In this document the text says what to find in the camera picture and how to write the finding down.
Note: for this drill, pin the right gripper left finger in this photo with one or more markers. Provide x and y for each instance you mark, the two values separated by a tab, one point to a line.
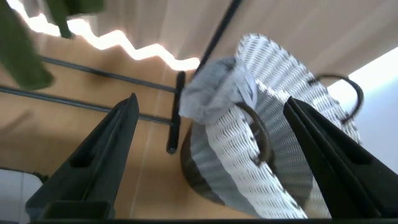
93	174

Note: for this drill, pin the green printed shirt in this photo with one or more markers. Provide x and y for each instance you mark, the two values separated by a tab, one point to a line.
18	62

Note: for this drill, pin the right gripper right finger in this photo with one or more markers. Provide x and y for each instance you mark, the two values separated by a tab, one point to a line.
342	186

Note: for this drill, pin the white laundry basket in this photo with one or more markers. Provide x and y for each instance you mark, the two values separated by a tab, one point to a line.
236	149

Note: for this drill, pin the black clothes rack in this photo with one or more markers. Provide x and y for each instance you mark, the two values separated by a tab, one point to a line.
175	124

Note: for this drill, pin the pale grey garment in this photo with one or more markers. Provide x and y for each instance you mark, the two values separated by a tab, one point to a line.
214	93

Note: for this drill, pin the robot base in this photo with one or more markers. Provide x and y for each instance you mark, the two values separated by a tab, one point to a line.
15	193

